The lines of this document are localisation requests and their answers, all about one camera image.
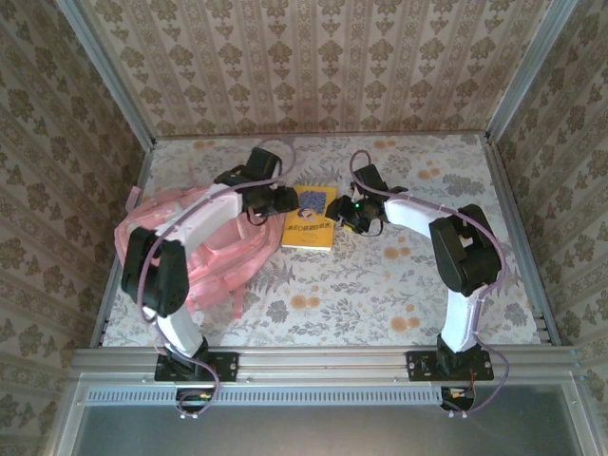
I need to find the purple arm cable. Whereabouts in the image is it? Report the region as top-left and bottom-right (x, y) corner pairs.
(137, 138), (298, 420)
(349, 149), (512, 420)

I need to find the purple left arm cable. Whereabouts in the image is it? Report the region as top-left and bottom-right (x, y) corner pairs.
(137, 138), (298, 420)

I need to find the thin black right gripper cable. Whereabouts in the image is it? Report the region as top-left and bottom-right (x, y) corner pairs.
(354, 217), (385, 238)

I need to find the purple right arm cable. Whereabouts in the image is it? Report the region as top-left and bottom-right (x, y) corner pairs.
(349, 149), (512, 420)

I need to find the black wiring box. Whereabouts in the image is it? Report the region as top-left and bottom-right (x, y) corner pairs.
(439, 386), (477, 412)

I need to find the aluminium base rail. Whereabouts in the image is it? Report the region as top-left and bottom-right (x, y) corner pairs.
(70, 345), (581, 387)

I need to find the pink backpack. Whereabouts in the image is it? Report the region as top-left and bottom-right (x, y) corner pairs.
(113, 161), (286, 320)

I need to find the yellow book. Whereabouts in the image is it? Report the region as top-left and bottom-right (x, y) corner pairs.
(280, 184), (338, 253)

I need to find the steel sheet panel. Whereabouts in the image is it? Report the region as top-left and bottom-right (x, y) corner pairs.
(56, 372), (593, 456)

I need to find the aluminium frame post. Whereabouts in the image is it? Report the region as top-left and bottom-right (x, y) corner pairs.
(55, 0), (158, 149)
(484, 0), (580, 143)

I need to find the aluminium table side rail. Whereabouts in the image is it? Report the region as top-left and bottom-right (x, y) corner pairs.
(484, 135), (562, 347)
(89, 142), (157, 348)

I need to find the slotted grey cable duct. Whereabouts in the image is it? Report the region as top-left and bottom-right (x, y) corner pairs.
(78, 384), (446, 407)

